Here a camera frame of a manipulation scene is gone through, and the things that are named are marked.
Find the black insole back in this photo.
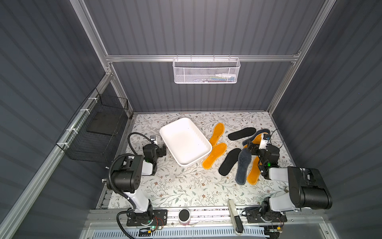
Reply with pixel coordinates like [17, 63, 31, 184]
[228, 127, 257, 141]

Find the grey fleece insole front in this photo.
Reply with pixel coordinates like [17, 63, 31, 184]
[235, 148, 252, 185]

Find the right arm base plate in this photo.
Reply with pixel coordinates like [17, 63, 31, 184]
[241, 206, 287, 224]

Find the orange insole box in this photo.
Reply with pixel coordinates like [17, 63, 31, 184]
[209, 122, 225, 147]

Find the black insole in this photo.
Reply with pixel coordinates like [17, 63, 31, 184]
[218, 148, 241, 176]
[228, 127, 257, 141]

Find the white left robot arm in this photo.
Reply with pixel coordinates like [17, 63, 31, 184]
[103, 144, 168, 226]

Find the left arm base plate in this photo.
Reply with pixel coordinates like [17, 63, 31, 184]
[126, 209, 168, 227]

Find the white wire wall basket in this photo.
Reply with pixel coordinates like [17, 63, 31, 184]
[172, 56, 241, 84]

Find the white plastic storage box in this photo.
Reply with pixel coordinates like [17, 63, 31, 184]
[159, 118, 212, 167]

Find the black insole front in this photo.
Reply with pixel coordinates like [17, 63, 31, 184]
[218, 148, 241, 176]

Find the orange insole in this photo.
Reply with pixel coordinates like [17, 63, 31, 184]
[202, 143, 227, 170]
[244, 133, 264, 148]
[246, 156, 261, 185]

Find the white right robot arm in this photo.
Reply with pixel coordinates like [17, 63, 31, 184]
[247, 142, 333, 223]

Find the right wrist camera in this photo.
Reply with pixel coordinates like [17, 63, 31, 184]
[259, 133, 271, 149]

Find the white black handheld scraper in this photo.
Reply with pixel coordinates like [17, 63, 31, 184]
[228, 199, 244, 236]

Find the black wire side basket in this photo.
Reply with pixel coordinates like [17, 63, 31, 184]
[56, 91, 129, 163]

